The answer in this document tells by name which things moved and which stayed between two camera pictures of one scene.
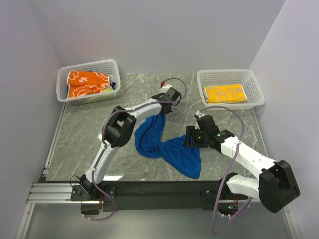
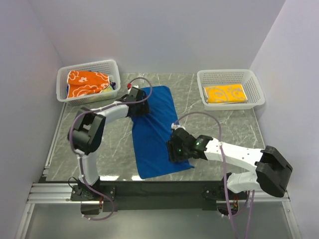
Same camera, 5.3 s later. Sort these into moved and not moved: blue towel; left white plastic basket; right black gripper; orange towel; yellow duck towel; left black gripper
Moved: right black gripper; left black gripper; blue towel
Not moved: yellow duck towel; orange towel; left white plastic basket
